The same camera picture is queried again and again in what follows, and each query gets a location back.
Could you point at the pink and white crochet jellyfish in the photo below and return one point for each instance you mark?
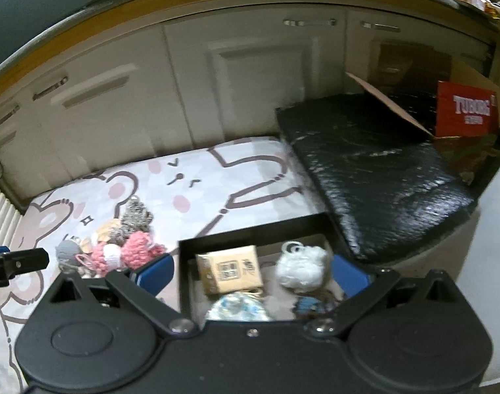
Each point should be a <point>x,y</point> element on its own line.
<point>106,258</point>

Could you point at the black box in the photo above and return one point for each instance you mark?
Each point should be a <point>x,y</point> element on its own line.
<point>186,279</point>

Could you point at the brown cardboard sheet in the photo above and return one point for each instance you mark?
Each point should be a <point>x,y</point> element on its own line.
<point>410,65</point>

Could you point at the grey crochet ball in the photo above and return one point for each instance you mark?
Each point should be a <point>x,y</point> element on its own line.
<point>68,252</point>

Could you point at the open cardboard box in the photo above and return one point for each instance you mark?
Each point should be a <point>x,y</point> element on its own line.
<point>391,104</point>

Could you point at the bear printed blanket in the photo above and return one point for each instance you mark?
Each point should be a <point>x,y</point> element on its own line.
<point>233,172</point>

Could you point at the grey countertop with wooden edge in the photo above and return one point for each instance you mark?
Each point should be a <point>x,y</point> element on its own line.
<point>106,16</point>

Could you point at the black wrapped cushion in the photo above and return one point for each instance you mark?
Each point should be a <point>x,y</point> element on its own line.
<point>377,172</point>

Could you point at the cream cabinet door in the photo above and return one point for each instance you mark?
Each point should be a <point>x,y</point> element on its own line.
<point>254,82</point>
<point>110,111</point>
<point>365,61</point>
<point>7,147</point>

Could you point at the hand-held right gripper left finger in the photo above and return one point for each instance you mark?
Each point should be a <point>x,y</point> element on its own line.
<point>155,275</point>

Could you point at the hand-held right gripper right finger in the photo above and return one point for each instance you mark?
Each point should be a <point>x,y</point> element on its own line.
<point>350,277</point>

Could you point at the small yellow carton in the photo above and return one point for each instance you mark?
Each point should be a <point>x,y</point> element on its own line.
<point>229,271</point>

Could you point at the white yarn pompom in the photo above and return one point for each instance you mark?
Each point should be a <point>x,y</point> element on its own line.
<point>301,266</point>

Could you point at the red carton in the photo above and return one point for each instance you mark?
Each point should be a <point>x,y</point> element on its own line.
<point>465,108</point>

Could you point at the blue floral fabric pouch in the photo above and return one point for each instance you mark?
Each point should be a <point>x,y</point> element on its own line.
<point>237,308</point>

